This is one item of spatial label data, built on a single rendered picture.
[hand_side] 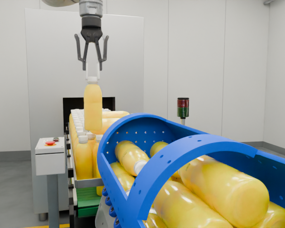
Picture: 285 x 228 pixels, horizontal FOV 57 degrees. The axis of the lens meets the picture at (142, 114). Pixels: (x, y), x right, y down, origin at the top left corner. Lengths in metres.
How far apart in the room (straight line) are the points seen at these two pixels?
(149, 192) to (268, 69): 5.70
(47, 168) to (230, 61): 4.97
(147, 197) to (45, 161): 0.66
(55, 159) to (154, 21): 4.43
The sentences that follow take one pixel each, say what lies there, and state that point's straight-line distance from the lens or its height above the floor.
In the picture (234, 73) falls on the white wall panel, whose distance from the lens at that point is 5.68.
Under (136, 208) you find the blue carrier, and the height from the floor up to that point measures 1.14.
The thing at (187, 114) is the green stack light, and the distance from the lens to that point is 1.37.
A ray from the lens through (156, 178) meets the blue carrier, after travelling 0.40.
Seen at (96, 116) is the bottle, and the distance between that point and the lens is 1.03.
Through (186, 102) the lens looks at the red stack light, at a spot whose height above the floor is 1.23.
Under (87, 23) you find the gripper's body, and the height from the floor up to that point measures 1.55.
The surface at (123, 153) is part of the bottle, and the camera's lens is 0.74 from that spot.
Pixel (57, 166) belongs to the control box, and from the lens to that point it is 1.02.
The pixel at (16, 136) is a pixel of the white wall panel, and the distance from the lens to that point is 5.25.
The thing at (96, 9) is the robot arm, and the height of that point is 1.60.
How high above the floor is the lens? 1.32
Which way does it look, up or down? 6 degrees down
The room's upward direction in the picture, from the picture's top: straight up
